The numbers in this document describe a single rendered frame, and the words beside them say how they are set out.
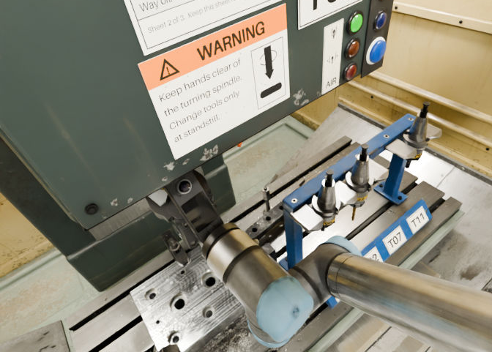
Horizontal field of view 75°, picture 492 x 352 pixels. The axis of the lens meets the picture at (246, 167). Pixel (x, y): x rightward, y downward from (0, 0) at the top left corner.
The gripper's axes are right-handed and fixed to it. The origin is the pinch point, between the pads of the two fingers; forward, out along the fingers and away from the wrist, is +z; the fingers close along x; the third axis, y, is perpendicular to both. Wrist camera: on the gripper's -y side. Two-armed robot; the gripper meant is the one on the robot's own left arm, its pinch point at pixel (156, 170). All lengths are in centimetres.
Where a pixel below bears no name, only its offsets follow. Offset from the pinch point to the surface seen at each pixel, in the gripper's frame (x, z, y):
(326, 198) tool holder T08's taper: 26.2, -19.8, 14.6
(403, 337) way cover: 35, -47, 65
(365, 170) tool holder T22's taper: 37.9, -21.1, 13.7
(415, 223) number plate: 58, -31, 47
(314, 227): 21.1, -21.1, 18.9
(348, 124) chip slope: 97, 20, 60
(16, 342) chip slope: -60, 41, 75
